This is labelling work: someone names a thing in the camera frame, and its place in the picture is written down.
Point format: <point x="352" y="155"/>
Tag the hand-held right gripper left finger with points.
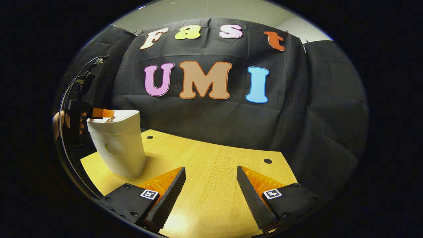
<point x="168" y="198"/>

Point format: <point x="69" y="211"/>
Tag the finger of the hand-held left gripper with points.
<point x="102" y="113"/>

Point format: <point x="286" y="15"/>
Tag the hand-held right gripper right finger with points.
<point x="252" y="201"/>

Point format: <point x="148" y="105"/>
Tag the white desktop garbage bin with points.
<point x="119" y="145"/>

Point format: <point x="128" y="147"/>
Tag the wooden desktop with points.
<point x="211" y="172"/>

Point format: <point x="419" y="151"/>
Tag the black backdrop cloth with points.
<point x="214" y="125"/>

